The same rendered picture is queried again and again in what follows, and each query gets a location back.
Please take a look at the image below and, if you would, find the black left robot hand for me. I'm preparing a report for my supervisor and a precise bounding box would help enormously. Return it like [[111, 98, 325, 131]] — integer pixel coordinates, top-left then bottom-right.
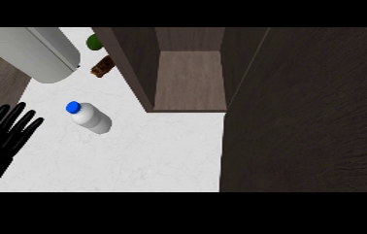
[[0, 101, 46, 179]]

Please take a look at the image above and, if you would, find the dark wooden cabinet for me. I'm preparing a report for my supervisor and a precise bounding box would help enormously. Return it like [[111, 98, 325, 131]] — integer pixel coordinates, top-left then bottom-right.
[[92, 27, 271, 114]]

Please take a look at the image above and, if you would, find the dark wooden cabinet door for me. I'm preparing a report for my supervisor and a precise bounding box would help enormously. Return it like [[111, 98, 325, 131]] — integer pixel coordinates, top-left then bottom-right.
[[218, 27, 367, 193]]

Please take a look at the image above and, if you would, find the white bottle with blue cap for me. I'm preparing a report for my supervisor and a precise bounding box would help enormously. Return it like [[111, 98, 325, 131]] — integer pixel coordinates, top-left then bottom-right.
[[65, 100, 114, 136]]

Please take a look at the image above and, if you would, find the pale grey rounded appliance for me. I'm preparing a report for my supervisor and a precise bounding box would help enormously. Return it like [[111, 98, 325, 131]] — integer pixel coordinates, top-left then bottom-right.
[[0, 27, 81, 84]]

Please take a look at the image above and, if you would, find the brown bread loaf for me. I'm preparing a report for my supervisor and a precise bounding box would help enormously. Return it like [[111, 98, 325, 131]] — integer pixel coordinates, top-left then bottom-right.
[[89, 54, 117, 79]]

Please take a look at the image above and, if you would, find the green round fruit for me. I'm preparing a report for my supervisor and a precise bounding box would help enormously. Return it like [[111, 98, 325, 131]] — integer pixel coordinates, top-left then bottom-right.
[[84, 33, 105, 51]]

